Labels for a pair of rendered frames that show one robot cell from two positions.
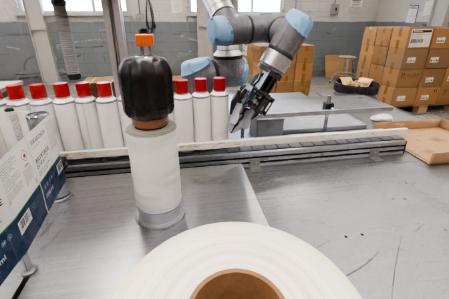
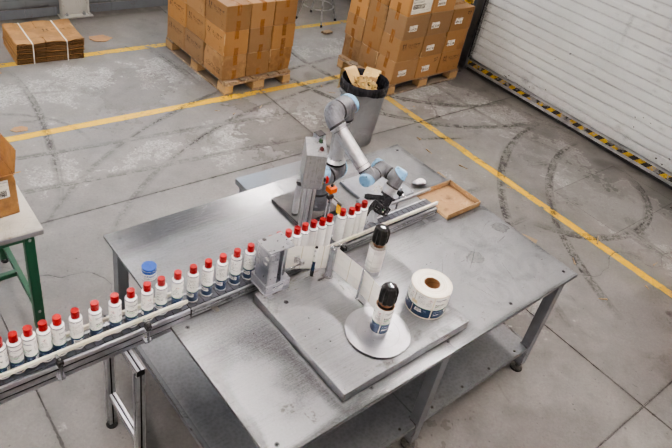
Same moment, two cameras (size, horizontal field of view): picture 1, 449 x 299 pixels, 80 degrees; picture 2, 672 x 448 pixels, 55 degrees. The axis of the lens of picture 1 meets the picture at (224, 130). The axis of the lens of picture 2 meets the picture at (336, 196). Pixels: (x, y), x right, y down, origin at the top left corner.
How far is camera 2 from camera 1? 295 cm
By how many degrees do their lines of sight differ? 34
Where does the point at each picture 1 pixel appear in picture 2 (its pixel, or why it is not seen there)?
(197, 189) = not seen: hidden behind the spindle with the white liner
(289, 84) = (264, 55)
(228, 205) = (389, 263)
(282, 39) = (396, 183)
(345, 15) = not seen: outside the picture
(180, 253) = (416, 277)
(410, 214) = (443, 250)
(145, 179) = (378, 262)
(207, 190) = not seen: hidden behind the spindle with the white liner
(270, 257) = (431, 274)
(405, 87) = (407, 59)
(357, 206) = (426, 251)
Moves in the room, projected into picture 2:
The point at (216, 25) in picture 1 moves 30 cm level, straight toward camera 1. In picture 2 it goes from (369, 181) to (403, 215)
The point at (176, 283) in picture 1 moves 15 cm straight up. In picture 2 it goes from (420, 282) to (428, 258)
